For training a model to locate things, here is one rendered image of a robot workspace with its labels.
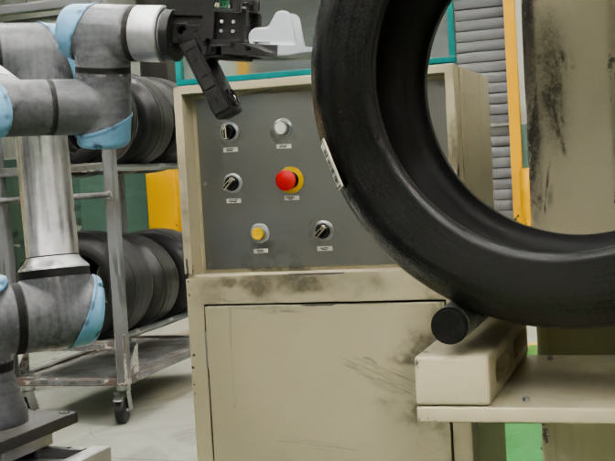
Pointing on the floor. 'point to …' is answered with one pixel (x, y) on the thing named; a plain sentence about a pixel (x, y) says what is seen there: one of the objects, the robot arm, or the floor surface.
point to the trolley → (116, 253)
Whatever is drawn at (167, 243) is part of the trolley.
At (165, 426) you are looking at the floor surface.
